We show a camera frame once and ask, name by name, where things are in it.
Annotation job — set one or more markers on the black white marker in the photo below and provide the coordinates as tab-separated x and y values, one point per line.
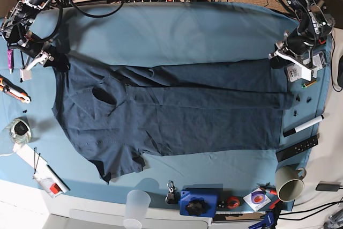
303	126

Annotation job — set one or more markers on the dark blue T-shirt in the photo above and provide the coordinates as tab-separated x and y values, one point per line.
113	114

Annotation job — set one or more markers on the purple tube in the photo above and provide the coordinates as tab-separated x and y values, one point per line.
10	60

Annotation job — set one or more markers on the metal carabiner keyring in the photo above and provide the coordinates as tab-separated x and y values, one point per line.
172	197

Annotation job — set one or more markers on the white labelled box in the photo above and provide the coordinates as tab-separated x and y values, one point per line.
294	71

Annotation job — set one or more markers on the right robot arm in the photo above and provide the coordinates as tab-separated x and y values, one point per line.
15	31

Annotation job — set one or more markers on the small battery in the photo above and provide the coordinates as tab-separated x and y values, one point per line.
308	84

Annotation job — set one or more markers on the red tape roll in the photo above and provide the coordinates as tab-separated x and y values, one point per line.
233	202

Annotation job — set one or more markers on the blue plastic box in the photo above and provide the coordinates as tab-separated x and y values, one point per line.
198	202

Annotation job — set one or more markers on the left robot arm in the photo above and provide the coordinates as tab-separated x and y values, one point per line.
315	26

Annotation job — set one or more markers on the grey green mug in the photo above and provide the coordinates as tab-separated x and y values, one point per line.
289	183

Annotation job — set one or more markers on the black remote control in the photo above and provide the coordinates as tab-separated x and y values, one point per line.
297	148

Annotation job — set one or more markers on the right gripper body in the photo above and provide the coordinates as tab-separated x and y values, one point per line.
44	54

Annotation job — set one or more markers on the translucent plastic cup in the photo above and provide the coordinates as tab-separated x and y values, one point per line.
137	204

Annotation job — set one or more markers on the clear tape roll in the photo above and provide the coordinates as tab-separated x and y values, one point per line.
18	132

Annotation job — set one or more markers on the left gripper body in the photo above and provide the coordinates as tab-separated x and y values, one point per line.
297	48

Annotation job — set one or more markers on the teal table cloth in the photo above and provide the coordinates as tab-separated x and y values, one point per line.
151	35

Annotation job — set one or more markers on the white paper box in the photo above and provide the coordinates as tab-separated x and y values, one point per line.
43	174

